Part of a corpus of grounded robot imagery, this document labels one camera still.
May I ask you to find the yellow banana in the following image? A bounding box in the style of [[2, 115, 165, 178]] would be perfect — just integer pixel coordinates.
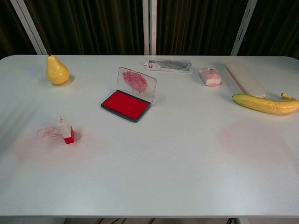
[[232, 92, 299, 115]]

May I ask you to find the pink wrapped eraser block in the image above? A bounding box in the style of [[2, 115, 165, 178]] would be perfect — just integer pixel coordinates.
[[198, 67, 222, 87]]

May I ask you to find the beige pencil case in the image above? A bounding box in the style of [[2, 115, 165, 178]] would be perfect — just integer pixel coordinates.
[[226, 62, 266, 98]]

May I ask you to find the clear plastic package with card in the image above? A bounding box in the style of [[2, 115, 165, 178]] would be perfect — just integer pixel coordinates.
[[142, 59, 195, 74]]

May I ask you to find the yellow pear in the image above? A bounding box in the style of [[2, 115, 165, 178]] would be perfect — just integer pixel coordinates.
[[45, 54, 70, 85]]

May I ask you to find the white vertical frame post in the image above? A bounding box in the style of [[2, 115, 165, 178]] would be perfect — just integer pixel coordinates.
[[142, 0, 157, 56]]

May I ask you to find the dark brown curtain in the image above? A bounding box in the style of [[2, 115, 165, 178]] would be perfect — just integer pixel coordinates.
[[0, 0, 299, 59]]

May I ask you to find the white and red stamp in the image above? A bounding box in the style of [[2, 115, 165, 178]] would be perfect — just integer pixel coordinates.
[[57, 115, 76, 145]]

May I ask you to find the red ink pad case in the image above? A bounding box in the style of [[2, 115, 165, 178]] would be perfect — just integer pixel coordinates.
[[100, 67, 157, 123]]

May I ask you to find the white diagonal frame bar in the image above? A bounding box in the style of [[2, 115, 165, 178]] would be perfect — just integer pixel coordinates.
[[10, 0, 49, 56], [230, 0, 258, 56]]

